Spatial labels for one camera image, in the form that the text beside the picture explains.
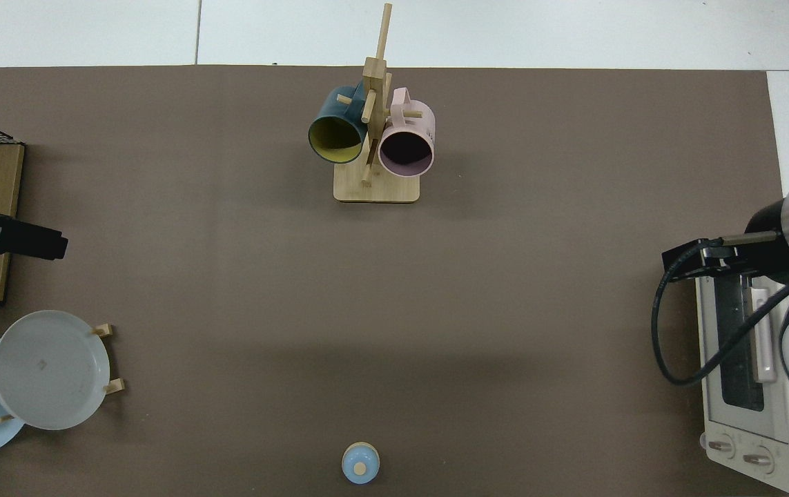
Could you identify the grey plate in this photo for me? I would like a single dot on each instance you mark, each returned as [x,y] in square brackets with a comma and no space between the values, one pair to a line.
[49,369]

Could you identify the pale toaster oven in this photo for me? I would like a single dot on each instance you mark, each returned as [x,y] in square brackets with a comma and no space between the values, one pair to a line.
[732,428]

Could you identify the wooden plate rack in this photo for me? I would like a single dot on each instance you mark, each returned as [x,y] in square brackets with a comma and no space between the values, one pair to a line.
[114,386]

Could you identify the brown table cloth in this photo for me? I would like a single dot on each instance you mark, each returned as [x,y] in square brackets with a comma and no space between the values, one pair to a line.
[228,276]

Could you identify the dark teal cup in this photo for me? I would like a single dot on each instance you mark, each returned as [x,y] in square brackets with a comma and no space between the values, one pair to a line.
[333,141]

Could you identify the pink cup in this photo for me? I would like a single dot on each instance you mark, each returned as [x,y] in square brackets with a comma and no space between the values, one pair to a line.
[404,155]

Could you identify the wooden cup stand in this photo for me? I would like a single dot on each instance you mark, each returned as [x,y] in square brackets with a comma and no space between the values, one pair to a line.
[377,188]

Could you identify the small blue round thing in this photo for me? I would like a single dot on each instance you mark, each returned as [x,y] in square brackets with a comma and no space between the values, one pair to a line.
[360,464]

